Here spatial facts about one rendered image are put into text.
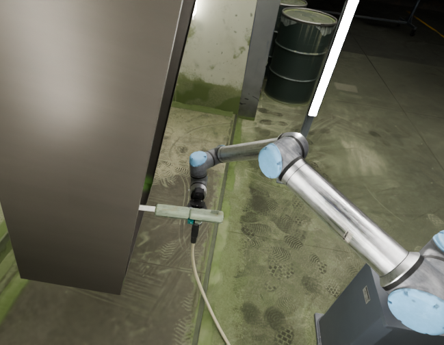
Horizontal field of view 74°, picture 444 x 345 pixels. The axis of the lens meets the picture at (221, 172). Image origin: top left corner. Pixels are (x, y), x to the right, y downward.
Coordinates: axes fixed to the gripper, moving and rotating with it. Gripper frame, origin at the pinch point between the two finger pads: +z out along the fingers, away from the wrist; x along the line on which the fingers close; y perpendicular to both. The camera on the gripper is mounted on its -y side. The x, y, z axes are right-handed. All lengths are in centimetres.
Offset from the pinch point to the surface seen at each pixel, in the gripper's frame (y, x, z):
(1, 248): 44, 98, -7
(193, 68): -12, 15, -184
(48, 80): -74, 33, 43
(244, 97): 5, -37, -179
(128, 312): 51, 26, 18
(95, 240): -24, 31, 38
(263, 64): -30, -46, -174
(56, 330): 53, 57, 28
